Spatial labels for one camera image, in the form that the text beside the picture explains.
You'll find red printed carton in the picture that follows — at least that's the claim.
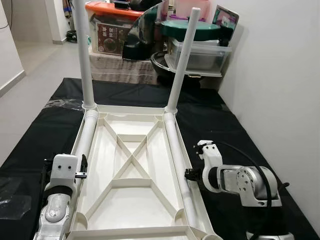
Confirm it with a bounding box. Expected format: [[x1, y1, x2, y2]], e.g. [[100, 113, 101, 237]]
[[95, 22, 128, 55]]

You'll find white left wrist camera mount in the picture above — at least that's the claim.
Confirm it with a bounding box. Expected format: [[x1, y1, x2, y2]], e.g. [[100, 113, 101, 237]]
[[50, 154, 81, 193]]

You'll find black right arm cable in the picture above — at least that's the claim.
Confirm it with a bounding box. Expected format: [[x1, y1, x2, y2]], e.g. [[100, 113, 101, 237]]
[[215, 141, 273, 206]]

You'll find white plastic table leg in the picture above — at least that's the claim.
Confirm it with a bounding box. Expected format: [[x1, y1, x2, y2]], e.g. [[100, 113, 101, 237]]
[[72, 0, 97, 110], [165, 7, 201, 113], [164, 114, 201, 226], [72, 110, 100, 201]]

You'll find green pot lid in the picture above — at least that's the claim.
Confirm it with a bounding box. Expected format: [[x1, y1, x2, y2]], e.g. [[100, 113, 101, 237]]
[[161, 20, 223, 42]]

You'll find white plastic table top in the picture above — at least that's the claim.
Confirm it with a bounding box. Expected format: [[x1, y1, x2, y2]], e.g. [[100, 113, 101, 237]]
[[65, 102, 223, 240]]

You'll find black round wok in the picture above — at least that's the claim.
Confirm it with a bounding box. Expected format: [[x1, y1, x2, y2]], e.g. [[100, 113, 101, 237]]
[[151, 50, 221, 83]]

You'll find clear plastic bag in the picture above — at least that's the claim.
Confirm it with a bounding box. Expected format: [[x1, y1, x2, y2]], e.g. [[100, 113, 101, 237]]
[[45, 97, 83, 108], [0, 177, 31, 221]]

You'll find black cloth bundle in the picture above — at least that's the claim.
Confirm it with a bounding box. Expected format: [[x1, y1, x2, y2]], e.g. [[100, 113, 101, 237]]
[[130, 0, 161, 11]]

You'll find beige cloth covered bench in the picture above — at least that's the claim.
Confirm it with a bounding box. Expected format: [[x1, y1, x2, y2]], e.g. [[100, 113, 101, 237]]
[[87, 50, 158, 85]]

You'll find clear storage box orange lid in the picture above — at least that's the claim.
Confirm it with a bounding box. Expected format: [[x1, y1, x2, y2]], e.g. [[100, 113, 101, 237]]
[[85, 1, 146, 56]]

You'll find pink plastic tub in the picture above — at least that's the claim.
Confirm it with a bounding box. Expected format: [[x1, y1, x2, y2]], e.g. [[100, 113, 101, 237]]
[[172, 0, 216, 23]]

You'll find black tablecloth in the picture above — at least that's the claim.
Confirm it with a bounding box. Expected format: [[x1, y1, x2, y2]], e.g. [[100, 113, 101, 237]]
[[0, 77, 320, 240]]

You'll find clear plastic container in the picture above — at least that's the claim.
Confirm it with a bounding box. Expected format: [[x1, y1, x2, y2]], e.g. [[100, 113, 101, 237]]
[[167, 37, 233, 73]]

